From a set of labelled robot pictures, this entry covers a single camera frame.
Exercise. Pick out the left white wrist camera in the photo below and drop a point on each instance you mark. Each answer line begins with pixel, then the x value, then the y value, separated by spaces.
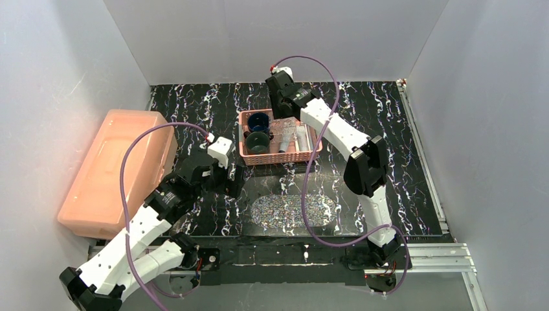
pixel 221 149

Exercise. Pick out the clear textured oval tray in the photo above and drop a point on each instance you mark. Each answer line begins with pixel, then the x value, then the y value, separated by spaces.
pixel 284 211

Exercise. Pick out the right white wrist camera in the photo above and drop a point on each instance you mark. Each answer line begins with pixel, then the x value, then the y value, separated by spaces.
pixel 277 69

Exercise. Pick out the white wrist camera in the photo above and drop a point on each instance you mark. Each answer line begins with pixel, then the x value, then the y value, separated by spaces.
pixel 221 149
pixel 277 69

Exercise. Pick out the dark blue mug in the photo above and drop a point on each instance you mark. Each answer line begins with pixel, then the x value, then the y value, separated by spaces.
pixel 259 122

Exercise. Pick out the dark green mug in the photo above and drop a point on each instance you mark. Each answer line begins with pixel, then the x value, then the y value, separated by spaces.
pixel 256 143

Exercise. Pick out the pink perforated plastic basket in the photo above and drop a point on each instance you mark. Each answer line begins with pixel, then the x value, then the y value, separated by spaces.
pixel 292 155

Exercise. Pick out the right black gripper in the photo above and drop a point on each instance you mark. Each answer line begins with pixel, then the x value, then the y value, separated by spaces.
pixel 278 105

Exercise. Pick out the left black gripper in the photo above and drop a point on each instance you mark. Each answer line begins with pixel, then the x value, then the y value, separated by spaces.
pixel 231 179

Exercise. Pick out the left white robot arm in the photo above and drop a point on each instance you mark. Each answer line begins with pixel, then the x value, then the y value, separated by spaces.
pixel 122 266

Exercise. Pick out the aluminium frame rail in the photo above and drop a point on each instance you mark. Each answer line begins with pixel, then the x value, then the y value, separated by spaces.
pixel 424 258

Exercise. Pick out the clear textured acrylic holder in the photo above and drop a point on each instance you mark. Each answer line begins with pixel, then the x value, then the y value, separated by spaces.
pixel 284 129

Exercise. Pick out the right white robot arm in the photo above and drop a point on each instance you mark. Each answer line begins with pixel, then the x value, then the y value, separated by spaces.
pixel 366 157

